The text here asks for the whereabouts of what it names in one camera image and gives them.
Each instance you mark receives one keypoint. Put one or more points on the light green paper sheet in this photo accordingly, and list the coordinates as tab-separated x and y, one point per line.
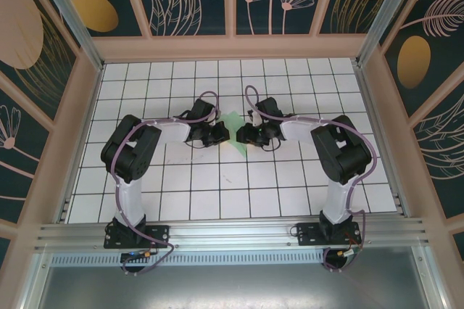
235	122

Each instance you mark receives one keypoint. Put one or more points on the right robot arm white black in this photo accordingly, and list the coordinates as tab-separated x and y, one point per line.
337	200

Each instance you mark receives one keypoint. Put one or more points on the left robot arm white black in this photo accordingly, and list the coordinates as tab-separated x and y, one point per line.
130	200

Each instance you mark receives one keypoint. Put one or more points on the brushed metal sheet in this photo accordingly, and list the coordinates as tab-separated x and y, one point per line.
232	287

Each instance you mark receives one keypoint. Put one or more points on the shiny metal robot part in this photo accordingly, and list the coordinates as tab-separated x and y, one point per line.
253	115

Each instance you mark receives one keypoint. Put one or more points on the aluminium mounting rail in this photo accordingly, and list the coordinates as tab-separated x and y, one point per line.
232	233

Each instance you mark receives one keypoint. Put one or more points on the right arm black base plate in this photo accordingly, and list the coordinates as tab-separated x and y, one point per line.
308	233

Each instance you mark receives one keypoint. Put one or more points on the long aluminium side rail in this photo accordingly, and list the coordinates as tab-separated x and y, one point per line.
377	124

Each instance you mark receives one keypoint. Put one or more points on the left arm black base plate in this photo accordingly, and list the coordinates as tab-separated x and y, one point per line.
159	233

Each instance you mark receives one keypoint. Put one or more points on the aluminium frame post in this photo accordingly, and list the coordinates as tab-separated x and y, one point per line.
72	22
391	15

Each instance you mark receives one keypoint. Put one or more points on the short aluminium side rail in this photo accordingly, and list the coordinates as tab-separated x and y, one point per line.
64	211

